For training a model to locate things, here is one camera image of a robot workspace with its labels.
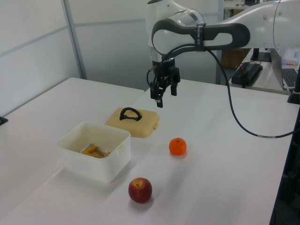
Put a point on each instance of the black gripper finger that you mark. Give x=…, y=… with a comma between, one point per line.
x=157, y=91
x=173, y=87

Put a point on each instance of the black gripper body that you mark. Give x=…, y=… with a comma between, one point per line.
x=164, y=70

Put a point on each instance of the orange mandarin fruit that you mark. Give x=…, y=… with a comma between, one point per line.
x=178, y=146

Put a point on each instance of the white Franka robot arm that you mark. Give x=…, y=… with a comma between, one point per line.
x=257, y=35

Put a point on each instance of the white plastic container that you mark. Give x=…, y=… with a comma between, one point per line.
x=93, y=167

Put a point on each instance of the brown cardboard box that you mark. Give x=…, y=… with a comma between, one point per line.
x=232, y=58

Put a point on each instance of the black power supply box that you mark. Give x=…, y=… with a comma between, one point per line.
x=248, y=72

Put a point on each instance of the orange clamp tool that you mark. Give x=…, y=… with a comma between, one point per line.
x=92, y=150

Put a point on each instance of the black monitor stand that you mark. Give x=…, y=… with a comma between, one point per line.
x=257, y=56

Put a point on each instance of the white background desk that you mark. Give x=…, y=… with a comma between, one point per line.
x=267, y=79

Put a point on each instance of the red apple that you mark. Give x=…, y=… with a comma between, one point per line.
x=140, y=191

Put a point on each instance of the silver laptop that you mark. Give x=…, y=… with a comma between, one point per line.
x=279, y=68

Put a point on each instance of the black pole with base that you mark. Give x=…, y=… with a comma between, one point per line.
x=295, y=96

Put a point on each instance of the small black table clamp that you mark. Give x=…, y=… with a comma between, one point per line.
x=2, y=120

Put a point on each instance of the grey partition post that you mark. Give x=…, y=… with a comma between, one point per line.
x=75, y=42

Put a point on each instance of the large black stand frame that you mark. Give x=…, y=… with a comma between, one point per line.
x=287, y=187

